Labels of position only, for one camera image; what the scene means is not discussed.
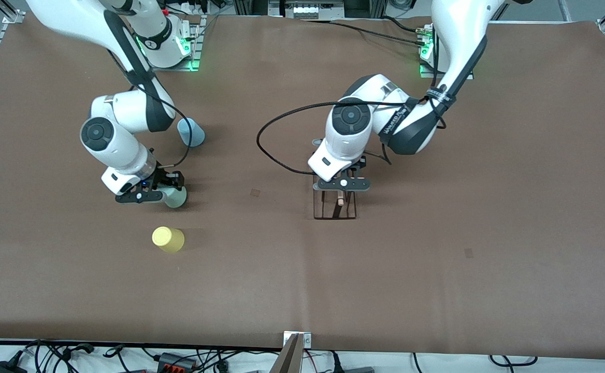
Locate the light blue plastic cup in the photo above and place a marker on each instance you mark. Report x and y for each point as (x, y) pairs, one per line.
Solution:
(197, 135)

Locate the black box orange connectors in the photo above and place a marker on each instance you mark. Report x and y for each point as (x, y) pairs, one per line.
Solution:
(175, 361)

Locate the yellow plastic cup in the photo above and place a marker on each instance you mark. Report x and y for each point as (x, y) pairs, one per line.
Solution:
(168, 239)

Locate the grey electronics box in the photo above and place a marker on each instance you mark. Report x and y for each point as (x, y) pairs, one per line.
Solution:
(305, 9)

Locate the black floor plug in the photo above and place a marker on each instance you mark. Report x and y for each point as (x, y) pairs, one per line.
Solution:
(336, 362)

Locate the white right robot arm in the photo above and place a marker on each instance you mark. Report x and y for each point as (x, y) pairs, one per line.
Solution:
(126, 109)

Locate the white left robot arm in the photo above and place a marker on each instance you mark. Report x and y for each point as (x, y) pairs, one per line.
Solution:
(349, 122)

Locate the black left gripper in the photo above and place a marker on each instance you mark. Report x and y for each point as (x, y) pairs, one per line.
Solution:
(358, 167)

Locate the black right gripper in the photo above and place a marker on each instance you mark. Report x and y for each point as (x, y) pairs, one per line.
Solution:
(163, 178)

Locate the white power strip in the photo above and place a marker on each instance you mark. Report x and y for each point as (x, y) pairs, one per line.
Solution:
(193, 7)

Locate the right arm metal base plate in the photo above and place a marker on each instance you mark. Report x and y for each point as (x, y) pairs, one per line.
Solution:
(196, 46)

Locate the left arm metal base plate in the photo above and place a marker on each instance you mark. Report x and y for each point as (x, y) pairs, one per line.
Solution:
(427, 70)

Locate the aluminium profile post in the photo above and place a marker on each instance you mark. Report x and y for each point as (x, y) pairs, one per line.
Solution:
(291, 357)

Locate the brown paper table cover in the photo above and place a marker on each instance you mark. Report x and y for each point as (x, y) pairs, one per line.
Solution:
(333, 285)

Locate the pale green plastic cup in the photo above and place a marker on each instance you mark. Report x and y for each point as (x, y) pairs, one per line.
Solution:
(177, 198)

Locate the black power adapter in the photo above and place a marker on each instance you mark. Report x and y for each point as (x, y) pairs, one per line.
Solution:
(4, 368)

